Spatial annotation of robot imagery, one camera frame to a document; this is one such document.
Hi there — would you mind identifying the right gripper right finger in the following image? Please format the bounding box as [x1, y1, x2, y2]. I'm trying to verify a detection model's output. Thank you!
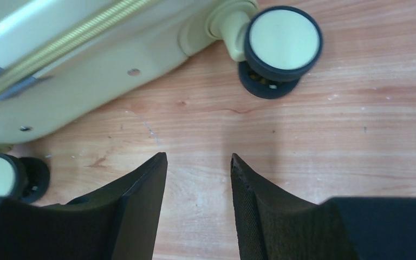
[231, 154, 416, 259]

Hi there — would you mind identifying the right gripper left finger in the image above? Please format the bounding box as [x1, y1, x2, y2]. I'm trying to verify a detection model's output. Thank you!
[0, 152, 168, 259]

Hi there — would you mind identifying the cream suitcase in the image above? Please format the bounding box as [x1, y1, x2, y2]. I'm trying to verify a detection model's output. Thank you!
[0, 1, 323, 203]

